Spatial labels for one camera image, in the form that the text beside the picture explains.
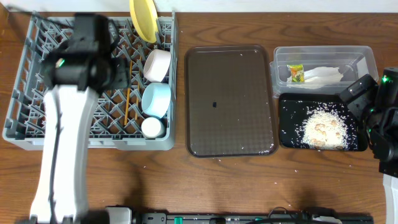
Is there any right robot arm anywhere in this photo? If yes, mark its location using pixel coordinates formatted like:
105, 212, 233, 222
339, 67, 397, 224

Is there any yellow green snack wrapper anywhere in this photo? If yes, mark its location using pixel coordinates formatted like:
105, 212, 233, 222
287, 64, 305, 82

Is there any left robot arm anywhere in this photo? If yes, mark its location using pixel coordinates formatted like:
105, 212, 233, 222
29, 45, 129, 223

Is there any rice and peanut waste pile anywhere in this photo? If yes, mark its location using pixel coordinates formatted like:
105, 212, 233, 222
295, 103, 349, 150

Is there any black rail at table edge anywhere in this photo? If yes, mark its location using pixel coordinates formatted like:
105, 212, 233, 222
106, 206, 374, 224

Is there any grey dish rack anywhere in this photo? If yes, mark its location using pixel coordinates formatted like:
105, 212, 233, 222
2, 14, 178, 151

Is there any small white cup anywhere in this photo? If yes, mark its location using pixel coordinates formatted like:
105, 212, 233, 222
141, 117, 165, 139

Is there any clear plastic bin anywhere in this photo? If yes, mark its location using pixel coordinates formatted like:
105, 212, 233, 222
270, 45, 379, 98

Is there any black waste tray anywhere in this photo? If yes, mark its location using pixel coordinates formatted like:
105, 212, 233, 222
279, 93, 368, 152

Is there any white pink bowl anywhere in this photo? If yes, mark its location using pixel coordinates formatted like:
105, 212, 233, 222
144, 49, 172, 82

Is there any blue bowl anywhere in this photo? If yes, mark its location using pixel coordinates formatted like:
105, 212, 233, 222
141, 83, 171, 119

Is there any yellow plate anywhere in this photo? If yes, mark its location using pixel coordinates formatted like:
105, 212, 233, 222
129, 0, 159, 44

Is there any brown serving tray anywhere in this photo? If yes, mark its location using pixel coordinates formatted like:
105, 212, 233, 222
184, 45, 279, 158

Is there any white paper napkin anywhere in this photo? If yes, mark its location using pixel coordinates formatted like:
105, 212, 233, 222
304, 67, 343, 84

